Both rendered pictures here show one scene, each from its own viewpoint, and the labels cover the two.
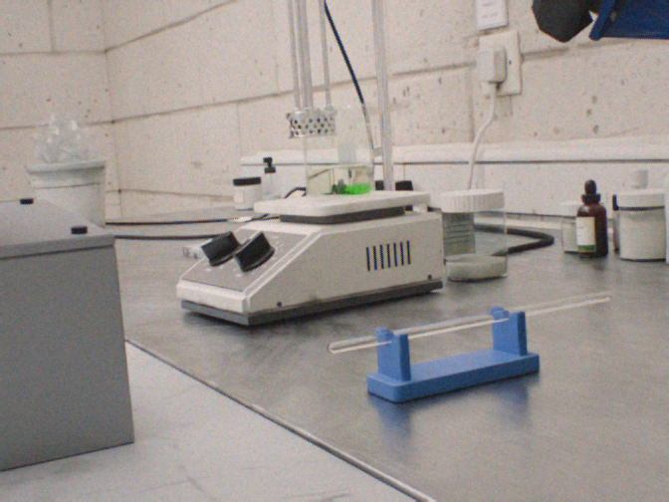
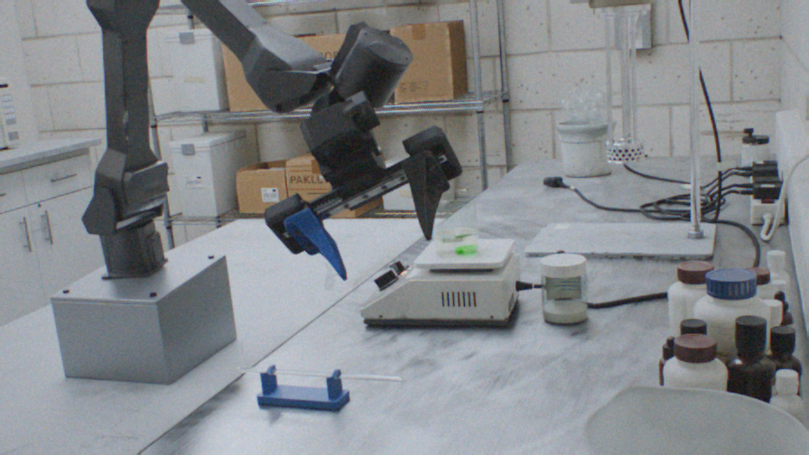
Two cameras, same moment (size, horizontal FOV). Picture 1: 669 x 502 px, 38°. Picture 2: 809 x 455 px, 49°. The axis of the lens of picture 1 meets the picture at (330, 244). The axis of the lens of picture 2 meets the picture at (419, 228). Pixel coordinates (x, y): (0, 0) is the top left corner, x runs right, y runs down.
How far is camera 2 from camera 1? 0.88 m
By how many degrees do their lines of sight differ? 48
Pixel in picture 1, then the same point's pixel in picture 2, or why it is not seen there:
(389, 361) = (266, 382)
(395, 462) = (177, 432)
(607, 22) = (310, 248)
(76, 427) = (147, 373)
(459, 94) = not seen: outside the picture
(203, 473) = (144, 409)
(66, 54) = not seen: outside the picture
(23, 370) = (128, 346)
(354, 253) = (432, 294)
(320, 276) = (408, 304)
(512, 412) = (260, 428)
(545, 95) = not seen: outside the picture
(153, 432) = (184, 382)
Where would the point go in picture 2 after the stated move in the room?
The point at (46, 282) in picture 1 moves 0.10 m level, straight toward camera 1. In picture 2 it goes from (134, 315) to (62, 344)
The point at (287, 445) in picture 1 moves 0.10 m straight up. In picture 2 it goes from (184, 408) to (172, 322)
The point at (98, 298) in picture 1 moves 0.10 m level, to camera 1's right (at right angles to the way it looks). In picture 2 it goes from (152, 325) to (194, 342)
